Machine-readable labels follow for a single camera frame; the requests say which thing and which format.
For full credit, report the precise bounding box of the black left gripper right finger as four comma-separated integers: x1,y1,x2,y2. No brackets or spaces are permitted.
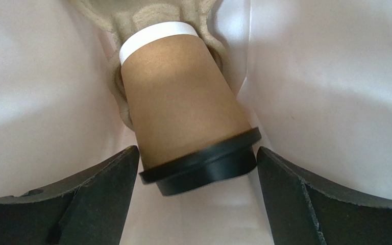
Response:
257,147,392,244

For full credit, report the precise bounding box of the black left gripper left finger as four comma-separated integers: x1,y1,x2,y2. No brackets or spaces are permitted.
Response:
0,145,139,244

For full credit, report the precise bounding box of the black plastic cup lid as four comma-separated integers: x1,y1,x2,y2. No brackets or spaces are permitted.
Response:
139,127,262,197

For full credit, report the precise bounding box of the brown paper bag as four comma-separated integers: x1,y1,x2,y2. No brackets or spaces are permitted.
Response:
0,1,392,244

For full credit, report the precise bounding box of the brown paper coffee cup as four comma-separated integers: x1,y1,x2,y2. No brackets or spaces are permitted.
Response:
119,21,251,170

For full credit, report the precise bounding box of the single cardboard cup carrier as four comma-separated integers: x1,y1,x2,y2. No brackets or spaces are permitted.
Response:
70,0,237,132

